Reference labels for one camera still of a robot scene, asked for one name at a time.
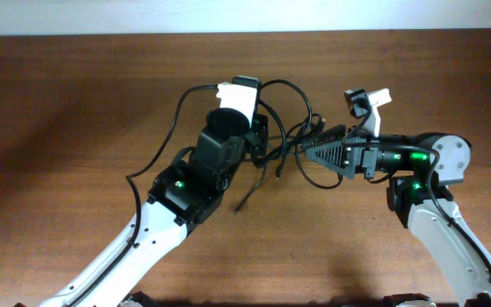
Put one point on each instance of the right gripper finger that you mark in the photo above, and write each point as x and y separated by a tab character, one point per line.
333	156
333	134

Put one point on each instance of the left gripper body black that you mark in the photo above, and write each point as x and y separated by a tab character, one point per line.
256	135

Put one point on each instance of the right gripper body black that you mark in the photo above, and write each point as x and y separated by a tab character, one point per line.
352	155

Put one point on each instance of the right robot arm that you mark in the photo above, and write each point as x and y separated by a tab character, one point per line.
419	170

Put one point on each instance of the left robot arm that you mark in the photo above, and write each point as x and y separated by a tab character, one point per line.
182	197

